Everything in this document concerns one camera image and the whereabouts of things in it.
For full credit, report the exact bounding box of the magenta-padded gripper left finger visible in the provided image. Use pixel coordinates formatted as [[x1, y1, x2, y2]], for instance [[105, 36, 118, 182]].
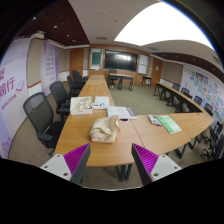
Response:
[[39, 143, 92, 185]]

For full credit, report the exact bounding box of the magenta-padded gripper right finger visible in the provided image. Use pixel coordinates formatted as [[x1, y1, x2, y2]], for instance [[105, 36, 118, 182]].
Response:
[[131, 143, 183, 186]]

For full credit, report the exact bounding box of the cream chevron towel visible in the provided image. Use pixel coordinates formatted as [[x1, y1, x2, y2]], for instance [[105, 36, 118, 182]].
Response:
[[89, 114, 122, 144]]

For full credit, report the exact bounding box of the blue marker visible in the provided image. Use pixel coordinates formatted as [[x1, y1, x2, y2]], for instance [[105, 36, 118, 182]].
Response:
[[152, 116, 163, 128]]

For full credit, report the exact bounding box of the white marker box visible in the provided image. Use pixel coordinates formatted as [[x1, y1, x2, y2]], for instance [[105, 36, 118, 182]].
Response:
[[147, 114, 157, 126]]

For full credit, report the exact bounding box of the green booklet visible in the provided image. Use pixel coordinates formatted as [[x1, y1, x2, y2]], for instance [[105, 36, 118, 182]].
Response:
[[155, 114, 183, 135]]

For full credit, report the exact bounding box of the white open cardboard box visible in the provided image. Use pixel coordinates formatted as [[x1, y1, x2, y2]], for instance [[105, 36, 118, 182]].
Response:
[[69, 96, 94, 116]]

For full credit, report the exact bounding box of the white flat box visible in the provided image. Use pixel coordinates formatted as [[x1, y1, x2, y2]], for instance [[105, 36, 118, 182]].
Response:
[[106, 105, 138, 121]]

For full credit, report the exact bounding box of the white and blue packet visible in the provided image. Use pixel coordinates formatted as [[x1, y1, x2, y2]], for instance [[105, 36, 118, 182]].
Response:
[[90, 102, 109, 110]]

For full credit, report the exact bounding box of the black mesh office chair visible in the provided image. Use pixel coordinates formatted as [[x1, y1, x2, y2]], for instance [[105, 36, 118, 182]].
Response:
[[49, 80, 72, 118], [22, 91, 66, 158]]

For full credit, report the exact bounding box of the white paper sheet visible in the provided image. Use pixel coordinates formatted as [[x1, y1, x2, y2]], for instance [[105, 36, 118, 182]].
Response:
[[94, 95, 111, 107]]

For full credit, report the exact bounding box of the row of black chairs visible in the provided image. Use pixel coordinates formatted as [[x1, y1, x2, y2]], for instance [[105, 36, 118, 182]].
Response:
[[66, 69, 90, 99], [171, 82, 224, 163]]

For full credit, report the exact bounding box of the small wooden side desk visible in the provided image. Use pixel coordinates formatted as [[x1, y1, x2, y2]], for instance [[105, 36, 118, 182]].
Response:
[[141, 75, 153, 87]]

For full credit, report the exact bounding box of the wooden desk with black legs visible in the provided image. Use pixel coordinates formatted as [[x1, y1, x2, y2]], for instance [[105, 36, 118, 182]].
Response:
[[107, 73, 135, 92]]

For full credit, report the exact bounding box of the brown wooden door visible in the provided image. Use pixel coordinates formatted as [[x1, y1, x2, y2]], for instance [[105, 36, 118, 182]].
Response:
[[150, 57, 164, 88], [69, 48, 85, 78]]

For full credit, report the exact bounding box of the black chair behind desk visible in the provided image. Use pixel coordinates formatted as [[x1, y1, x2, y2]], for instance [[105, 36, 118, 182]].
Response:
[[108, 68, 119, 88]]

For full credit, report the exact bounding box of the plain white whiteboard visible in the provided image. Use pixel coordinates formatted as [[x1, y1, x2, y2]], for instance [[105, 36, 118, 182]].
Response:
[[137, 53, 150, 76]]

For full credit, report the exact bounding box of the whiteboard with green sheet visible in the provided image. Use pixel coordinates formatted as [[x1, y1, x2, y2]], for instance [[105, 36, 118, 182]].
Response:
[[89, 47, 103, 71]]

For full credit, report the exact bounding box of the white ceiling light panel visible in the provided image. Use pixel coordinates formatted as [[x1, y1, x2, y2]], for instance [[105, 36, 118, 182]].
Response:
[[113, 1, 214, 51]]

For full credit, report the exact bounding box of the large purple wall banner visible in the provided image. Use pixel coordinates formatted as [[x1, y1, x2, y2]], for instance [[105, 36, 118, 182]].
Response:
[[0, 37, 33, 159]]

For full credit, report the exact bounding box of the colourful wall poster collage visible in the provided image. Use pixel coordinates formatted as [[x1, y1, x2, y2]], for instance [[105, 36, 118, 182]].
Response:
[[189, 68, 224, 124]]

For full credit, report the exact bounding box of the narrow purple wall banner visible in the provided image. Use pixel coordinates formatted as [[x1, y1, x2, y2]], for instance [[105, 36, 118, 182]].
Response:
[[40, 40, 61, 96]]

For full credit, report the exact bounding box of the large black wall screen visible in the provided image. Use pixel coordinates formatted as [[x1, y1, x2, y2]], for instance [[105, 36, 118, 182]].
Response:
[[104, 49, 139, 72]]

